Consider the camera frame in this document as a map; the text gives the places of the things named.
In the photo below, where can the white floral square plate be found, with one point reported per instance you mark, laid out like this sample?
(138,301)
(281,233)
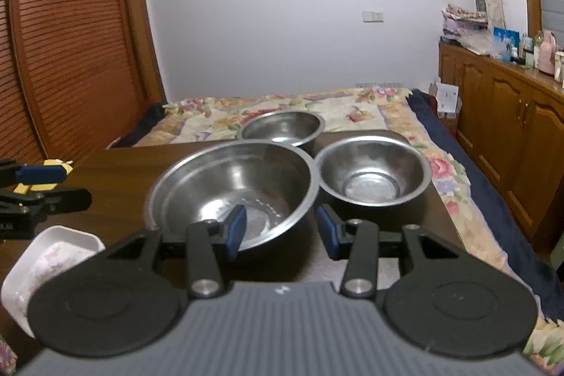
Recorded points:
(57,252)

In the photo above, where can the clear plastic bag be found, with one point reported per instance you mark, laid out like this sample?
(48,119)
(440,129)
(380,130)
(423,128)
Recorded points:
(478,44)

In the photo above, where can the medium steel bowl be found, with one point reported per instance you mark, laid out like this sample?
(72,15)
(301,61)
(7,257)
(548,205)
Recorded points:
(374,169)

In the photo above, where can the white cardboard box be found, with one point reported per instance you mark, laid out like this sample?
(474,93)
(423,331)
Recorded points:
(446,98)

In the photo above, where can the large steel bowl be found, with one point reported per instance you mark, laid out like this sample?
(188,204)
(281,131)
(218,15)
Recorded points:
(229,182)

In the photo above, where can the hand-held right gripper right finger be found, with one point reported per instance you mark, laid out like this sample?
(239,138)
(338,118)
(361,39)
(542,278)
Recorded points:
(327,234)

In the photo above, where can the floral blanket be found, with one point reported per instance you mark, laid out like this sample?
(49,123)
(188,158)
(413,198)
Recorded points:
(220,116)

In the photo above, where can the white cup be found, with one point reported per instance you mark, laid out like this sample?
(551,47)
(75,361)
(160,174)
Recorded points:
(559,66)

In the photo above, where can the clear bottle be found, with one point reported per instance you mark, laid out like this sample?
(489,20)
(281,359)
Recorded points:
(527,49)

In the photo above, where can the white wall switch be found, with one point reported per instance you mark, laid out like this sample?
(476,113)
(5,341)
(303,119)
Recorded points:
(372,16)

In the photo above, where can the stack of folded cloth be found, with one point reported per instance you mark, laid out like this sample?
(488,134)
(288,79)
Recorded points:
(462,21)

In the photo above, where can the green bottle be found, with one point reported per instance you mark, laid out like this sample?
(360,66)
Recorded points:
(538,41)

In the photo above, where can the wooden louvred wardrobe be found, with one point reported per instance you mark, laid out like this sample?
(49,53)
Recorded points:
(66,50)

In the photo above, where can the yellow plush toy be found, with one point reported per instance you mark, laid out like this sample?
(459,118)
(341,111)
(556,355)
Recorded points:
(53,163)

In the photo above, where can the wooden cabinet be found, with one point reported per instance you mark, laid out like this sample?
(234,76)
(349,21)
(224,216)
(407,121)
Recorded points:
(498,111)

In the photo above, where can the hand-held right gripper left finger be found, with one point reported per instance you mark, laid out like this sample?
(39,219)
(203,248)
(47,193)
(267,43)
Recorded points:
(236,231)

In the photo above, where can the wall socket strip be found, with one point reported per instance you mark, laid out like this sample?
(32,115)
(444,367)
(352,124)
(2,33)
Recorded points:
(379,84)

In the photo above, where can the small steel bowl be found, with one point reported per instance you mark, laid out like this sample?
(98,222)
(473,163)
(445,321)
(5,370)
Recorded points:
(282,127)

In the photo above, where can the pink thermos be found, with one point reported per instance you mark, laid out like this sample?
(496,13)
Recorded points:
(547,52)

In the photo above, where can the blue box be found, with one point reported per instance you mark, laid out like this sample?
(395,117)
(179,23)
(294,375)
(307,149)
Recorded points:
(506,37)

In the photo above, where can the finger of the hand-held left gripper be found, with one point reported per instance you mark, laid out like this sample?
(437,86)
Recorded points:
(57,200)
(39,174)

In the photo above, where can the grey fan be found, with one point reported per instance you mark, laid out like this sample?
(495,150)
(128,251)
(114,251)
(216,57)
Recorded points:
(479,1)

